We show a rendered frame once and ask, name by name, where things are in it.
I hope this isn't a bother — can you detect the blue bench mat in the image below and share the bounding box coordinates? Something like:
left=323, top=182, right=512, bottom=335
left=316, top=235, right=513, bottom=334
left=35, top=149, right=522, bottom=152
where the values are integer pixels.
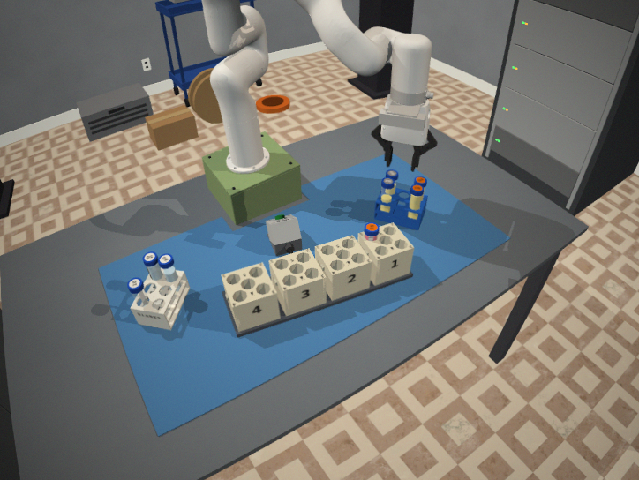
left=99, top=154, right=510, bottom=437

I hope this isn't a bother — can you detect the tube with blue cap and grey dot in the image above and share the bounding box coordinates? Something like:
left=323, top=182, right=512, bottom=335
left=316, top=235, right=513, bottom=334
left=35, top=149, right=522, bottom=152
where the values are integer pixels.
left=380, top=177, right=395, bottom=212

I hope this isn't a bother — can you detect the blue tube rack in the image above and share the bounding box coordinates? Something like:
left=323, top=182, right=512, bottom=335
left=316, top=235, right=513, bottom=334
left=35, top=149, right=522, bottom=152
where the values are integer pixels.
left=374, top=188, right=428, bottom=230

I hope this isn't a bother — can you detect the beige tube rack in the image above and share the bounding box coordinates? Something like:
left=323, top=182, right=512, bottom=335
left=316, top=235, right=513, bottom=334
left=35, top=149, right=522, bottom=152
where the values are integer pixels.
left=130, top=270, right=190, bottom=330

